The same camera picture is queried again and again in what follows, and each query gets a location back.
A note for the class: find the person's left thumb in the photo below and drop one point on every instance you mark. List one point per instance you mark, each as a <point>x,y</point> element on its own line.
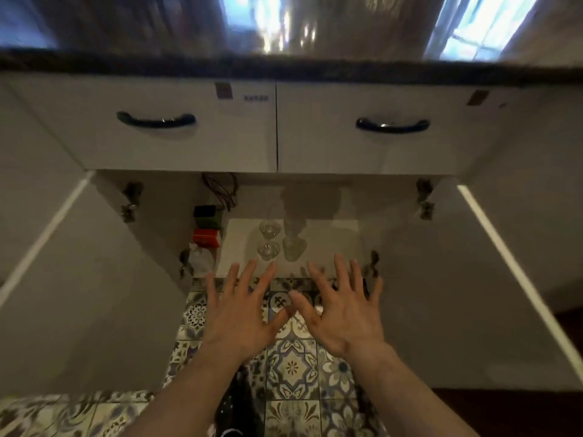
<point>283,319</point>

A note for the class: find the white cabinet shelf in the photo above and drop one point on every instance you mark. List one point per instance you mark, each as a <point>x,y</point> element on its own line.
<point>337,250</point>

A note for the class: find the person's dark clothing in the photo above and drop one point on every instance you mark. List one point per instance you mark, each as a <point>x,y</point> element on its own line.
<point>239,405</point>

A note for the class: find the white plastic bag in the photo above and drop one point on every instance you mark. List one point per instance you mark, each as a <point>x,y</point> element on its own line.
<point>202,259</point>

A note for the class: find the white cabinet door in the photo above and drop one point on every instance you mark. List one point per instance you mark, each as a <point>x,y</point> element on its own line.
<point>91,291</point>
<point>455,304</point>

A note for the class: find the person's right hand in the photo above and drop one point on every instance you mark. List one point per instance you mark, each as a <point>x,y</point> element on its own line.
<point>348,320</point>

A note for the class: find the clear drinking glass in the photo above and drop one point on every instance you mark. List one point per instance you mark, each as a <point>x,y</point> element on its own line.
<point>294,248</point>
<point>294,226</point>

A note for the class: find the clear stemmed glass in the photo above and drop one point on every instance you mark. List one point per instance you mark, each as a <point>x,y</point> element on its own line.
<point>268,250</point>
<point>269,229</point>

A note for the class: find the brown sticker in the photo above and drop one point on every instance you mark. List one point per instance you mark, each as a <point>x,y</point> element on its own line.
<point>477,97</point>
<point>223,90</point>

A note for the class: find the person's left forearm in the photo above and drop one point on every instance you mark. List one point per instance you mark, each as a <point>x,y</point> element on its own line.
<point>191,395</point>

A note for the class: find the person's right thumb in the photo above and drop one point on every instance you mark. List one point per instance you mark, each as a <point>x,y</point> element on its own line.
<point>304,310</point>

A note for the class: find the person's left hand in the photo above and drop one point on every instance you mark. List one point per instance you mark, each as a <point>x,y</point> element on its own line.
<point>239,320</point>

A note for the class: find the red small box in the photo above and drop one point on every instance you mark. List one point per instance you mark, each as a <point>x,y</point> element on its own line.
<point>206,238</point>

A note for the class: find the person's left middle finger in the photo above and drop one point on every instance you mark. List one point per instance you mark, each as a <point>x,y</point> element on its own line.
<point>247,277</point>

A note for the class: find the person's right middle finger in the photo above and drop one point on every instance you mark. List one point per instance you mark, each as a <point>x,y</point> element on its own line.
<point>342,273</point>

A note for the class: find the metal cabinet hinge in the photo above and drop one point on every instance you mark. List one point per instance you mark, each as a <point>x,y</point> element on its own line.
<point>184,263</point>
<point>131,201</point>

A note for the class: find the dark green box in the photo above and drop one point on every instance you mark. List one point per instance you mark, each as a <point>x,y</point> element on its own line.
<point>208,217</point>

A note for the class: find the person's right little finger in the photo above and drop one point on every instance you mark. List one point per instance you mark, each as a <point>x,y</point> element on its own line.
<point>377,293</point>

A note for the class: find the white drawer front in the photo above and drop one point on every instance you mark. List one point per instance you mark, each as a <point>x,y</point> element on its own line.
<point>391,154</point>
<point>150,145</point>

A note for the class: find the person's left little finger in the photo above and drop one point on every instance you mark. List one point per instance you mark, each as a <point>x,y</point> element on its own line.
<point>212,291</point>

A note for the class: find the person's right forearm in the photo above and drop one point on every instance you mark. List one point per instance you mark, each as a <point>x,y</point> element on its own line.
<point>401,395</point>

